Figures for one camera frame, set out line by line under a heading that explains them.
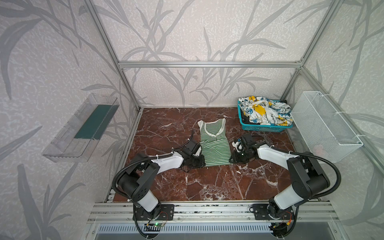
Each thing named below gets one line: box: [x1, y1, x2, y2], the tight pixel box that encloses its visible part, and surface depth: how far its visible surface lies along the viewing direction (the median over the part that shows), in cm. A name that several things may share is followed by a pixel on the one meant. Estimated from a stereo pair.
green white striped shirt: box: [197, 118, 232, 167], surface depth 98 cm
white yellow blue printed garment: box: [238, 96, 293, 127], surface depth 104 cm
